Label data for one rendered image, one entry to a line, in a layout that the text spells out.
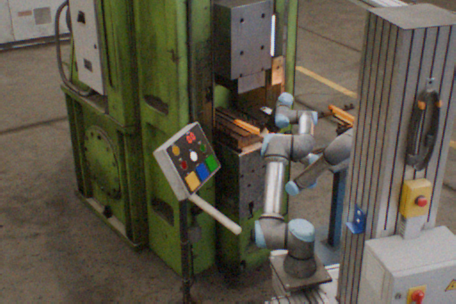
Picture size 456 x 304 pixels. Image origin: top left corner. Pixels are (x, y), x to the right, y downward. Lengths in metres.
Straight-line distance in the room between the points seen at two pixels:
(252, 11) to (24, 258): 2.29
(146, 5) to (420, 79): 1.84
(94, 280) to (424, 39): 2.73
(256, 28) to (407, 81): 1.41
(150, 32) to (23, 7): 4.96
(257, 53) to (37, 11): 5.37
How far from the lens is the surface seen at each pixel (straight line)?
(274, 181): 2.68
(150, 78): 3.54
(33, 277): 4.14
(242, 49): 3.23
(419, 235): 2.33
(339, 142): 2.87
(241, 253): 3.83
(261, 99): 3.72
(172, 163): 2.90
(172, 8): 3.09
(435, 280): 2.25
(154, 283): 3.92
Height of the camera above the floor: 2.58
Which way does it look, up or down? 27 degrees down
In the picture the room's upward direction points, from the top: straight up
